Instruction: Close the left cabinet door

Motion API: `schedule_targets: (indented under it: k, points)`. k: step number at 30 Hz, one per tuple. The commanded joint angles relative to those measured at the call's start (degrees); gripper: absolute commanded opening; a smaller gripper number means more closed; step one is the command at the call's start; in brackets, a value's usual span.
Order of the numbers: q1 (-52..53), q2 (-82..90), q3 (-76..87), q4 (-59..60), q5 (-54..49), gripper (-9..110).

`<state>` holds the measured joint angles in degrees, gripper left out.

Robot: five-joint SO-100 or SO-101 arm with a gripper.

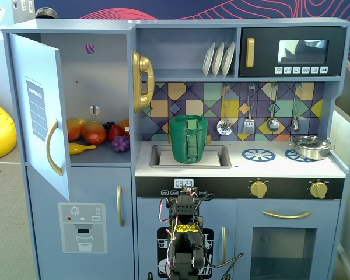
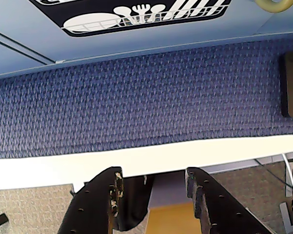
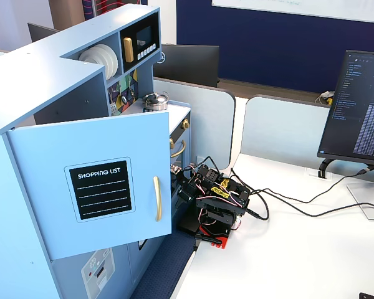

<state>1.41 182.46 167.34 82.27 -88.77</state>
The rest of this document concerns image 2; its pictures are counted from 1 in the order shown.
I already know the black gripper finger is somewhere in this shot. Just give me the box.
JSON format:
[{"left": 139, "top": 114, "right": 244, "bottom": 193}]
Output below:
[
  {"left": 185, "top": 167, "right": 276, "bottom": 234},
  {"left": 57, "top": 166, "right": 154, "bottom": 234}
]

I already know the plain blue cabinet door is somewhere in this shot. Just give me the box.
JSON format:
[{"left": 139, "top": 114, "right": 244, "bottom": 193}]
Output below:
[{"left": 0, "top": 28, "right": 51, "bottom": 77}]

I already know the blue cabinet door with sticker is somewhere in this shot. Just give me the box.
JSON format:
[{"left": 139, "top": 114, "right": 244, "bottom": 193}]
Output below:
[{"left": 0, "top": 0, "right": 293, "bottom": 66}]

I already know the yellow wooden board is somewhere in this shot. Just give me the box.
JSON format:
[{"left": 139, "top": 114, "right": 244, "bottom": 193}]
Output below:
[{"left": 145, "top": 201, "right": 203, "bottom": 234}]

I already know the blue woven mat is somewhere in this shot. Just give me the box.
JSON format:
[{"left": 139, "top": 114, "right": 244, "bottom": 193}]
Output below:
[{"left": 0, "top": 38, "right": 293, "bottom": 160}]

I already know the black white dishes sticker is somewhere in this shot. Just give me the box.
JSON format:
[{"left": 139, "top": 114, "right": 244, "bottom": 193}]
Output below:
[{"left": 30, "top": 0, "right": 232, "bottom": 38}]

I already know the thin black cable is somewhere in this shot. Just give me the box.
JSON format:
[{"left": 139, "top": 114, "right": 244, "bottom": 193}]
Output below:
[{"left": 255, "top": 158, "right": 293, "bottom": 190}]

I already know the grey metal bracket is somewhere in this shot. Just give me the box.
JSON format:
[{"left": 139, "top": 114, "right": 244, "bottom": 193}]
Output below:
[{"left": 279, "top": 201, "right": 293, "bottom": 231}]

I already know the white cable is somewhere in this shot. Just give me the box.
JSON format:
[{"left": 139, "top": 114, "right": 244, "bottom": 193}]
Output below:
[{"left": 282, "top": 150, "right": 293, "bottom": 195}]

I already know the yellow ring door handle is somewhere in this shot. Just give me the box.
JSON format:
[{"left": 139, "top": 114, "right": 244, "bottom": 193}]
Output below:
[{"left": 254, "top": 0, "right": 293, "bottom": 13}]

